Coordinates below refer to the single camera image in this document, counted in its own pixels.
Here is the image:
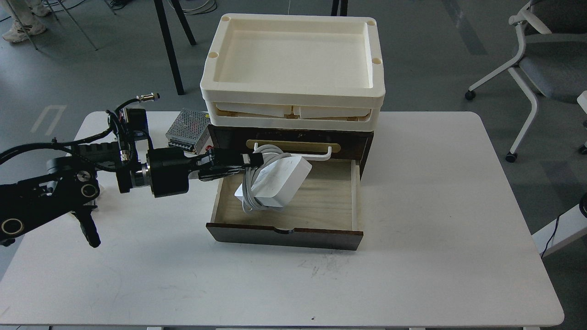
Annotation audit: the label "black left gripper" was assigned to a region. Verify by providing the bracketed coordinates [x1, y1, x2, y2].
[147, 148, 264, 197]

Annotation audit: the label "white power strip with cable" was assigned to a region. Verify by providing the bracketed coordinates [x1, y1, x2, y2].
[234, 144, 312, 213]

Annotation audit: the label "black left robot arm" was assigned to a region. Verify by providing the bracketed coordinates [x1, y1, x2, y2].
[0, 93, 264, 248]

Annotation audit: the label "silver metal power supply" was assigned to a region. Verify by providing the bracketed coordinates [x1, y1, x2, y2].
[166, 108, 210, 154]

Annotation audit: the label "lower cream plastic tray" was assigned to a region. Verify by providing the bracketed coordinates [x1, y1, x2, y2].
[206, 101, 380, 132]

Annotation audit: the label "cream plastic tray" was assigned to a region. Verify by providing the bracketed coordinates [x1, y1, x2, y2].
[200, 13, 386, 109]
[206, 101, 380, 132]

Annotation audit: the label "open wooden drawer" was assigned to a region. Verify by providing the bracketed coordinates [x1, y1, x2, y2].
[206, 159, 363, 251]

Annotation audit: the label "upper cream plastic tray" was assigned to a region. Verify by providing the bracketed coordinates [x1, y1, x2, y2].
[200, 13, 386, 109]

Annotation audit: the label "person's white shoes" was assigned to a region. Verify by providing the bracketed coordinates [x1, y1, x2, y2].
[0, 0, 50, 43]

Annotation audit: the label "white office chair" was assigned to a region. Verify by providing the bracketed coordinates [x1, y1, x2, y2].
[464, 0, 587, 163]

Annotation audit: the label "white drawer handle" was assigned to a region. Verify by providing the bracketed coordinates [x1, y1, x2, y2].
[253, 142, 332, 163]

